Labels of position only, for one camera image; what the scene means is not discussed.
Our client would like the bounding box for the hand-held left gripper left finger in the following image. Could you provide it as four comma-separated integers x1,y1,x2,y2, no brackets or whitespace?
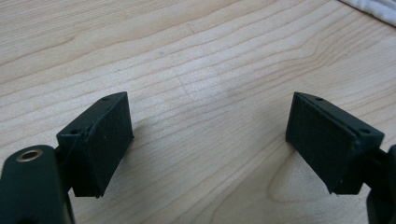
56,91,135,199

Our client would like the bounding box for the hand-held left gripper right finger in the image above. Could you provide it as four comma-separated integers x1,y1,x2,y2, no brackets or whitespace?
285,91,385,196

